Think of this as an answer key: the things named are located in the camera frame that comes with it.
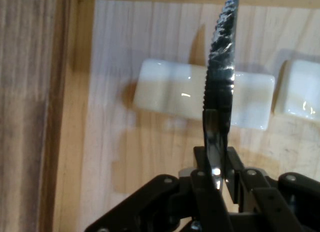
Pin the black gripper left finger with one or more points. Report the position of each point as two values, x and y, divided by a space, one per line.
155 204

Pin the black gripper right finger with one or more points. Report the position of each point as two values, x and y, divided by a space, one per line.
275 207

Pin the silver serrated knife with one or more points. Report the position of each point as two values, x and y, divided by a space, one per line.
222 67

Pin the white ceramic cutlery rest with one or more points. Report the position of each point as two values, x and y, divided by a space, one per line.
170 92
300 92

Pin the dark wooden cabinet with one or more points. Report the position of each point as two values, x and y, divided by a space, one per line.
25 92

